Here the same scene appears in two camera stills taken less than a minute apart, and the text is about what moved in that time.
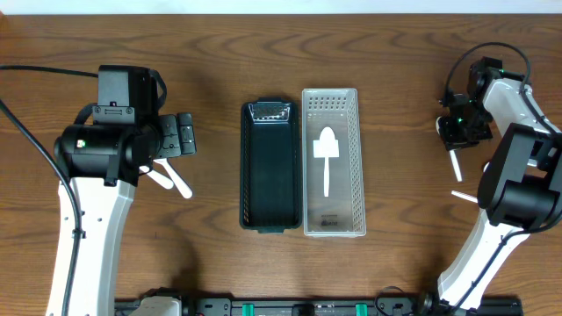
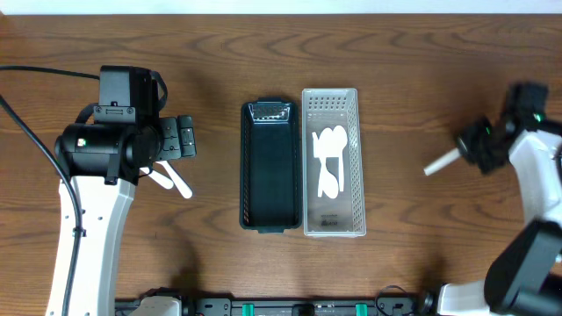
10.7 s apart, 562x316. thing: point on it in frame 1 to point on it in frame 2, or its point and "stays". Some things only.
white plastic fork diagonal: x=158 y=178 stays
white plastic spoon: x=452 y=155 to x=340 y=140
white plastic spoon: x=326 y=147 stays
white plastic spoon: x=464 y=196 to x=330 y=188
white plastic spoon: x=183 y=189 stays
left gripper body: x=174 y=138 stays
